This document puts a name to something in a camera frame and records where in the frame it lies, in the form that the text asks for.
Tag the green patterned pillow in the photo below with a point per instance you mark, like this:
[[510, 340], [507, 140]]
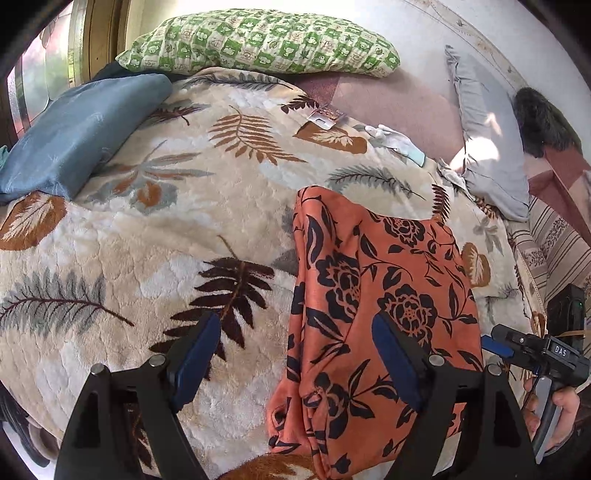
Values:
[[258, 41]]

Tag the small white cloth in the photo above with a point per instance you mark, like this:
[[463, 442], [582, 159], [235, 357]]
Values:
[[450, 173]]

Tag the orange floral shirt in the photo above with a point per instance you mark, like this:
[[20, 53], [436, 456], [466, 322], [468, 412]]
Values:
[[369, 286]]

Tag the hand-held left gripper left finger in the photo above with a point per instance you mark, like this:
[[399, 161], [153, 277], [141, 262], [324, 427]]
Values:
[[198, 360]]

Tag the pink bolster cushion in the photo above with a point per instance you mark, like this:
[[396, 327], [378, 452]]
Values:
[[406, 106]]

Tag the small shiny packet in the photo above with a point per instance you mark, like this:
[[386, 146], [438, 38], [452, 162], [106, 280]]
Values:
[[325, 117]]

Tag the person's right hand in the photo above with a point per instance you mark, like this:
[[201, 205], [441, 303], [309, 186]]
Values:
[[565, 415]]

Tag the pink and brown quilt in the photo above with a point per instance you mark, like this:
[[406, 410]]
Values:
[[563, 180]]

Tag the dark cloth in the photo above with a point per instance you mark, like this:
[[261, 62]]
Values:
[[113, 70]]

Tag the blue folded cloth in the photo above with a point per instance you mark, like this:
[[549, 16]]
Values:
[[74, 138]]

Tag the cream leaf-print blanket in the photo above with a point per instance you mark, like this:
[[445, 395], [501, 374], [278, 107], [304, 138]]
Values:
[[138, 230]]

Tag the dark furry cushion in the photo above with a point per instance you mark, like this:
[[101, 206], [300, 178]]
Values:
[[540, 120]]

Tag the grey pillow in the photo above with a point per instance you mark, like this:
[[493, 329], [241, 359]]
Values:
[[489, 152]]

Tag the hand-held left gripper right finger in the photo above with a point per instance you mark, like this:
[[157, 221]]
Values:
[[397, 364]]

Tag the white glove with blue cuff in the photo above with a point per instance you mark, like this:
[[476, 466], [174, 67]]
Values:
[[397, 143]]

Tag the wooden window frame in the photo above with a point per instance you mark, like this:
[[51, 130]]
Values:
[[104, 32]]

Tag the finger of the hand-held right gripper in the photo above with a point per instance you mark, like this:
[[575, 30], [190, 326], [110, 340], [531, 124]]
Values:
[[496, 345]]

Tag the turquoise cloth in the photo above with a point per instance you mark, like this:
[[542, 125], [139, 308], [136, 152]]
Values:
[[3, 161]]

